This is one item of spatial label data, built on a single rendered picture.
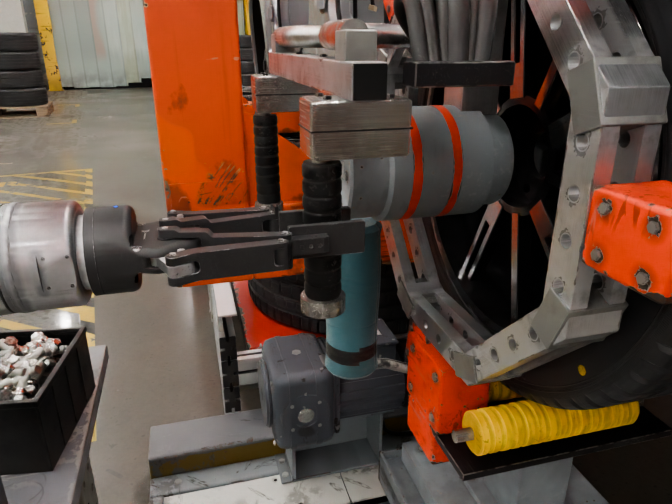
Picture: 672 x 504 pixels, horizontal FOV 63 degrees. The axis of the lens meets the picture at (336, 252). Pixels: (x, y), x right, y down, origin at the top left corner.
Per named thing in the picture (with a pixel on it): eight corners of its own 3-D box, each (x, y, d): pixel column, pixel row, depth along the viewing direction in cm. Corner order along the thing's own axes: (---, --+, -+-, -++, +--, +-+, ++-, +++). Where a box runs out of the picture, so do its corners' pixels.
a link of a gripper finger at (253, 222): (165, 264, 49) (162, 259, 50) (282, 244, 53) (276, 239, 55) (160, 222, 47) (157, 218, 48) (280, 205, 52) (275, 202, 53)
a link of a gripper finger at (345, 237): (286, 225, 48) (288, 227, 47) (362, 218, 50) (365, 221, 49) (288, 256, 49) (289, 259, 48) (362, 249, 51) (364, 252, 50)
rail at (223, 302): (258, 391, 138) (253, 313, 130) (220, 397, 136) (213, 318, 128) (206, 174, 360) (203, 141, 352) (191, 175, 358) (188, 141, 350)
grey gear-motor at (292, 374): (459, 476, 123) (473, 340, 111) (274, 516, 113) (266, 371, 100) (425, 425, 140) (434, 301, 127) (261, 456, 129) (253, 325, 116)
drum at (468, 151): (512, 225, 69) (526, 109, 63) (349, 240, 63) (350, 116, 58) (459, 196, 81) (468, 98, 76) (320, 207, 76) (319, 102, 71)
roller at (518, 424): (651, 429, 77) (660, 394, 75) (462, 469, 70) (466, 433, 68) (621, 404, 83) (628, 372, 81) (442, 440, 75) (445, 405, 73)
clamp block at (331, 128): (411, 157, 48) (414, 94, 46) (311, 162, 46) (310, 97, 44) (391, 146, 53) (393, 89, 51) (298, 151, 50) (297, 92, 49)
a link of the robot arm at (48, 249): (10, 334, 42) (93, 324, 44) (-17, 222, 39) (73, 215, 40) (37, 286, 50) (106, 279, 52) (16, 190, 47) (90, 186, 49)
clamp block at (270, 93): (319, 111, 79) (319, 72, 77) (256, 113, 76) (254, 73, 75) (311, 107, 83) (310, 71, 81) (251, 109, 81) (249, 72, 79)
